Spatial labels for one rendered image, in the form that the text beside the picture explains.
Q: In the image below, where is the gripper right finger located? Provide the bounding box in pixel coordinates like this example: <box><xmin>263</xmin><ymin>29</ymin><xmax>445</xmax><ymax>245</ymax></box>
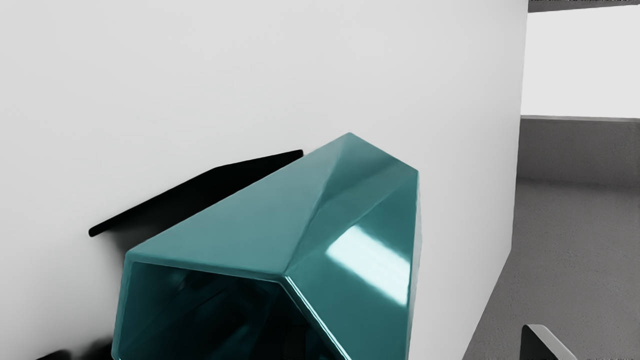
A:
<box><xmin>520</xmin><ymin>324</ymin><xmax>579</xmax><ymax>360</ymax></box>

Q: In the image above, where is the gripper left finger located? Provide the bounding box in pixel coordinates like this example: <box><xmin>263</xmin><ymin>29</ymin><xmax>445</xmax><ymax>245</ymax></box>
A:
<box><xmin>35</xmin><ymin>338</ymin><xmax>115</xmax><ymax>360</ymax></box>

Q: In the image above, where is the teal faceted mug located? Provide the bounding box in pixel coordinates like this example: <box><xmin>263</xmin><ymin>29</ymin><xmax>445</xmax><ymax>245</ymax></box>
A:
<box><xmin>111</xmin><ymin>132</ymin><xmax>422</xmax><ymax>360</ymax></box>

